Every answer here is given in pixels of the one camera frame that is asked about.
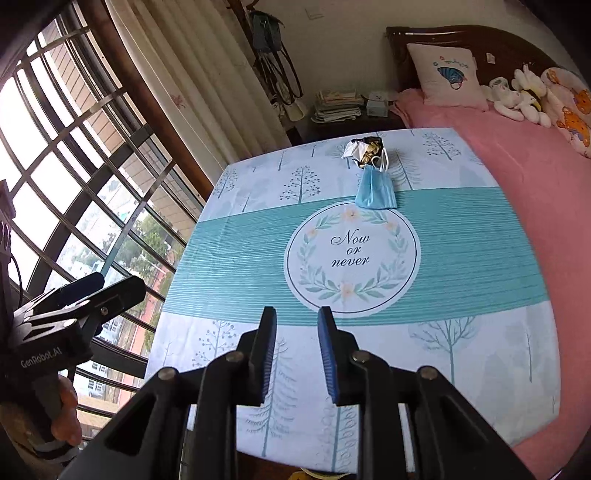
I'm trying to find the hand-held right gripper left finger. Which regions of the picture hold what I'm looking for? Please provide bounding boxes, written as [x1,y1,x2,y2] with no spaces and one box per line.
[60,305,278,480]

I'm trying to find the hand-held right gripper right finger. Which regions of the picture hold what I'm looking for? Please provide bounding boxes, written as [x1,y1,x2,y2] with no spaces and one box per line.
[318,305,536,480]

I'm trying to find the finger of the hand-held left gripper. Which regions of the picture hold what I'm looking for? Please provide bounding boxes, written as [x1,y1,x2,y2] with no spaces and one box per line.
[60,275,147,333]
[32,271,105,313]

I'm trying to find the blue face mask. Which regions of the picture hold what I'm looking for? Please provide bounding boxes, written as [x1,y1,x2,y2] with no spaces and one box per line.
[355,152,399,210]

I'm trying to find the silver foil wrapper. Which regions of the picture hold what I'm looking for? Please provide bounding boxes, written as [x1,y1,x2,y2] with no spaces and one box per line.
[342,135,386,169]

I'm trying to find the person's left hand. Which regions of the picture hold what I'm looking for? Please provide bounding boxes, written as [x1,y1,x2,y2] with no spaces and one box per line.
[46,376,85,446]

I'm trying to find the metal window grille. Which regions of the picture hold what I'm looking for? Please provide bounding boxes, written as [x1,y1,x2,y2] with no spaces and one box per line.
[0,14,208,444]

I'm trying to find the table with patterned cloth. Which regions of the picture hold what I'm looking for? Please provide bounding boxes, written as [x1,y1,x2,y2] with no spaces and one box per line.
[145,127,561,474]

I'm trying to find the dark wooden nightstand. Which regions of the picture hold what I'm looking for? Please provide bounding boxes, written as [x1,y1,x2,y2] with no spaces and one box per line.
[286,111,407,146]

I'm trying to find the cream curtain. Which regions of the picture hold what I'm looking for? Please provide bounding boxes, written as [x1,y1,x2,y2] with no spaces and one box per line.
[104,0,291,162]

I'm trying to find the stack of newspapers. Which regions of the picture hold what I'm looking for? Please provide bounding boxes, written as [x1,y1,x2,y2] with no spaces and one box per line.
[314,90,365,123]

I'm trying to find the tissue box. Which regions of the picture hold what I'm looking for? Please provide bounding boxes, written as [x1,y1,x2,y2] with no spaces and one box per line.
[365,92,398,116]

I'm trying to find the pink bed sheet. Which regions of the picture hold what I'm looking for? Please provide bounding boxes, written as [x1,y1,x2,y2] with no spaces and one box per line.
[392,88,591,480]

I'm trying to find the white embroidered pillow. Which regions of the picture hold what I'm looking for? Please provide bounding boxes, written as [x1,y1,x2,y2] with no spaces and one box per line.
[406,43,490,113]

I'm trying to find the hanging handbag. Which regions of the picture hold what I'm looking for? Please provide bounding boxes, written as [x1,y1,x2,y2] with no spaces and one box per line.
[249,10,283,52]

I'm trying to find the white plush rabbit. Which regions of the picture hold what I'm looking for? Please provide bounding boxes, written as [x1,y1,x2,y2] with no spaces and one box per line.
[482,65,552,127]

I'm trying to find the bear print pillow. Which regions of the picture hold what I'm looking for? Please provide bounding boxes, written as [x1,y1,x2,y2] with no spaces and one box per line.
[540,67,591,160]

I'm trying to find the dark wooden headboard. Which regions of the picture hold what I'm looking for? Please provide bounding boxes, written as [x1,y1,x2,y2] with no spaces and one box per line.
[385,25,555,93]

